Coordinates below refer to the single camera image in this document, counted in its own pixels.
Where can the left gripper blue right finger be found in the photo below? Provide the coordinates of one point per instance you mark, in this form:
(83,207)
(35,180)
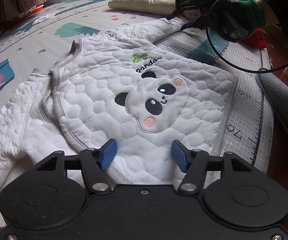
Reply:
(193,163)

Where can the cream folded garment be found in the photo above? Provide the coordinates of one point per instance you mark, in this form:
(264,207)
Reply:
(157,7)

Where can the green black gloved right hand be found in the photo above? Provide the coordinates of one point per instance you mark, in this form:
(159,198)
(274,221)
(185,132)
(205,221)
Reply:
(246,15)

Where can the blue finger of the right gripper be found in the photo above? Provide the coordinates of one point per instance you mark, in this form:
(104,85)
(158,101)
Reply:
(191,24)
(174,14)

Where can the colourful printed play mat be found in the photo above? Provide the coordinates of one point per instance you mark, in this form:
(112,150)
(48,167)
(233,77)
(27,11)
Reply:
(47,37)

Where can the red cloth item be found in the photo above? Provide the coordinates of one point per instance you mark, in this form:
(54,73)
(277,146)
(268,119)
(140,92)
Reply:
(256,40)

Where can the grey slipper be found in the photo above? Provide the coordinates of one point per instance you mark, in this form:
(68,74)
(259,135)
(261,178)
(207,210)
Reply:
(275,91)

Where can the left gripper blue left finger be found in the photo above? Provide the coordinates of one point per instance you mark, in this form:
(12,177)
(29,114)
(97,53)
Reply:
(95,162)

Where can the white quilted panda top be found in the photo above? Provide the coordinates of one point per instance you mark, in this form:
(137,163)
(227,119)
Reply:
(119,85)

